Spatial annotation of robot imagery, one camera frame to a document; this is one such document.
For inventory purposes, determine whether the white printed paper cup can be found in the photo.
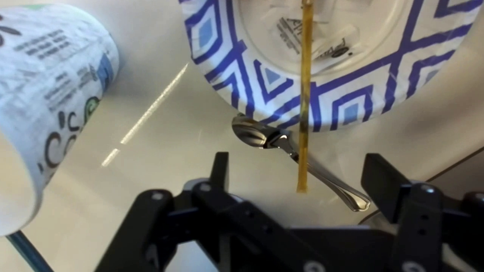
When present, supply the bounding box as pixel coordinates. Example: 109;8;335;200
0;2;123;239

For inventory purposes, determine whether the blue patterned paper plate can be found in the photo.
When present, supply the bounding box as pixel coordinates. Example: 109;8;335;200
177;0;484;135

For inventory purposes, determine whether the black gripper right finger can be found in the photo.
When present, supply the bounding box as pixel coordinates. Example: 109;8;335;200
360;153;484;272

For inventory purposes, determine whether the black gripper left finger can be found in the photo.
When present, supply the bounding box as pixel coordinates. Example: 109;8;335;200
96;150;320;272

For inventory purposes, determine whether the silver metal spoon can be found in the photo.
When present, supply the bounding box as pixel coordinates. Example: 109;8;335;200
230;114;373;214

